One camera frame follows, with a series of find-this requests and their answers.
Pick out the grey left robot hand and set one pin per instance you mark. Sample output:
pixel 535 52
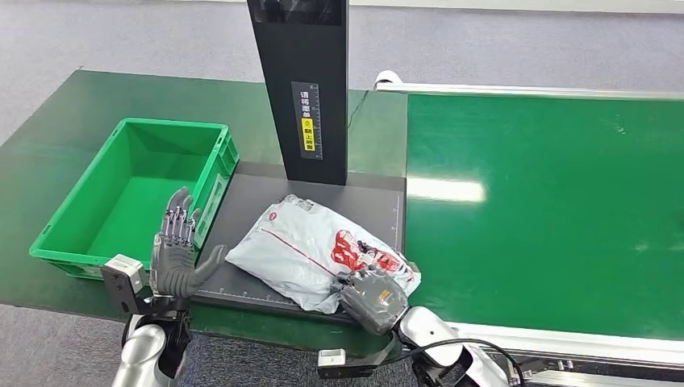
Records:
pixel 173 272

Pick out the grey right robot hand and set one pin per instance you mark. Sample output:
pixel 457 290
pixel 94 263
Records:
pixel 371 302

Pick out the grey red courier bag package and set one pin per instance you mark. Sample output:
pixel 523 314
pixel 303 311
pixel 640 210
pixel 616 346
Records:
pixel 299 251

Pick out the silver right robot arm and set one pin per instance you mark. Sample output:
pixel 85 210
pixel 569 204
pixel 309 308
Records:
pixel 427 327

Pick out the green conveyor belt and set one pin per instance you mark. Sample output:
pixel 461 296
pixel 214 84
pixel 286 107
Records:
pixel 561 224

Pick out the white conveyor end cap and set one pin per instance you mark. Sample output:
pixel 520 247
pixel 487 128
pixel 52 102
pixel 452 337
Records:
pixel 387 78

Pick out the green plastic crate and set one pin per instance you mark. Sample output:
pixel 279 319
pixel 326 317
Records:
pixel 133 203

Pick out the dark green work table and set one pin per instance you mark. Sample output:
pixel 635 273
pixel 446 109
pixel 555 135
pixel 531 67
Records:
pixel 64 133

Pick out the black ruler label yellow patch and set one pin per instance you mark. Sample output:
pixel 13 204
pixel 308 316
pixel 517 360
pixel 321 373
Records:
pixel 308 120

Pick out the black scanner column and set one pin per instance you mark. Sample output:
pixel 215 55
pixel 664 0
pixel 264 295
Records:
pixel 307 59

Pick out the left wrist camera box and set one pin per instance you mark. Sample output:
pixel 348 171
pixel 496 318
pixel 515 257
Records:
pixel 124 275

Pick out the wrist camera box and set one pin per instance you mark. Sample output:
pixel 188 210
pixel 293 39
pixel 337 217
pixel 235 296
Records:
pixel 331 358
pixel 124 275

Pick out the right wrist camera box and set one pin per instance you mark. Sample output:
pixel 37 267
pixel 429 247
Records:
pixel 331 358

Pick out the black scanner base plate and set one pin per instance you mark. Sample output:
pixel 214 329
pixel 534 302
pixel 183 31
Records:
pixel 251 208

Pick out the aluminium conveyor frame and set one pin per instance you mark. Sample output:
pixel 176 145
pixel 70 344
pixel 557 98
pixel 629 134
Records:
pixel 561 342

